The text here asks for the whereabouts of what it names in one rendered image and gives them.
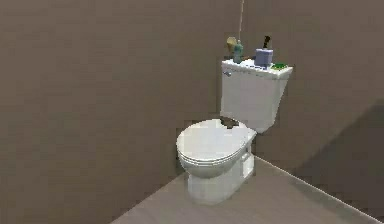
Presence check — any white toilet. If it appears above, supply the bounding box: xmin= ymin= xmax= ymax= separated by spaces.
xmin=175 ymin=59 xmax=294 ymax=205

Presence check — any teal spray bottle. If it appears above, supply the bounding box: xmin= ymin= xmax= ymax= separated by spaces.
xmin=232 ymin=39 xmax=245 ymax=65

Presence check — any blue soap dispenser black pump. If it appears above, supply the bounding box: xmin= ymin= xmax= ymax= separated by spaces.
xmin=254 ymin=35 xmax=275 ymax=68

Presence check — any green sponge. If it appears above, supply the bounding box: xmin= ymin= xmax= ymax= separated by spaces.
xmin=270 ymin=62 xmax=289 ymax=72

